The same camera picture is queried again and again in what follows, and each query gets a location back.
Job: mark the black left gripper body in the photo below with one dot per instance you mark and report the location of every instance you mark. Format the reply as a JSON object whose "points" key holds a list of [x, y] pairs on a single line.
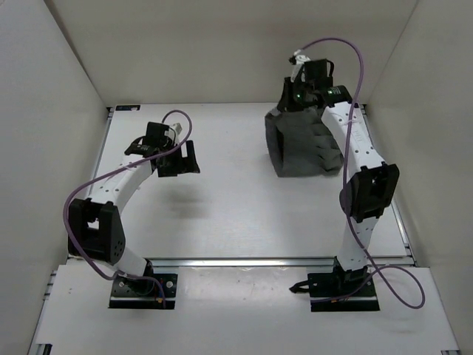
{"points": [[168, 145]]}

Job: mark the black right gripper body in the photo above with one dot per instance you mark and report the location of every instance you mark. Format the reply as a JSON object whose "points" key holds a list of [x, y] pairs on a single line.
{"points": [[302, 91]]}

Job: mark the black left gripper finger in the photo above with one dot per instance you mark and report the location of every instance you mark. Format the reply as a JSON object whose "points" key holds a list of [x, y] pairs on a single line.
{"points": [[188, 150], [185, 165]]}

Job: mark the grey pleated skirt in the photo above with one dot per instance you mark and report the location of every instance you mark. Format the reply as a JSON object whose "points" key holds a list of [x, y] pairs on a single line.
{"points": [[300, 145]]}

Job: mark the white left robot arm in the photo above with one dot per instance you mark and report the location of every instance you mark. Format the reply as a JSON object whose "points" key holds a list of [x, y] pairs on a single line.
{"points": [[95, 221]]}

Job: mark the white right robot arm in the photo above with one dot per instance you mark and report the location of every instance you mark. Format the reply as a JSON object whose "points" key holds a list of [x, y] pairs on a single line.
{"points": [[368, 180]]}

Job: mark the left blue corner label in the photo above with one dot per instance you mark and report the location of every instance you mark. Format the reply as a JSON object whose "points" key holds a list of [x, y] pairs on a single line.
{"points": [[126, 108]]}

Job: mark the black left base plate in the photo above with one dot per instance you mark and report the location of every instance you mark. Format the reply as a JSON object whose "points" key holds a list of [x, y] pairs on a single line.
{"points": [[144, 295]]}

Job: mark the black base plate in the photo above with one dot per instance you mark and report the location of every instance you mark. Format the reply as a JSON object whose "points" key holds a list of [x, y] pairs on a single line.
{"points": [[144, 295], [328, 293]]}

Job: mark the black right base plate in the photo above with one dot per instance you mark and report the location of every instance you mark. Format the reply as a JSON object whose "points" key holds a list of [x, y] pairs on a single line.
{"points": [[328, 293]]}

